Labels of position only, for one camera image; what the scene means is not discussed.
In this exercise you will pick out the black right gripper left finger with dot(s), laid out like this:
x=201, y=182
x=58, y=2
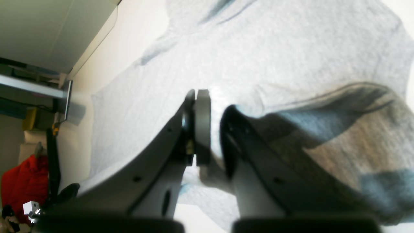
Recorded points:
x=141, y=197

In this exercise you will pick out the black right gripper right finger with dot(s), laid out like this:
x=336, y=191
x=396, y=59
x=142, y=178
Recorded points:
x=272, y=197

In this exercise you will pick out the grey T-shirt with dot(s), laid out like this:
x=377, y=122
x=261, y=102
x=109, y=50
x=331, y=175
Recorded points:
x=324, y=82

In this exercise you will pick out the red cloth in background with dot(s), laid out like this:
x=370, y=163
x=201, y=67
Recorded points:
x=26, y=182

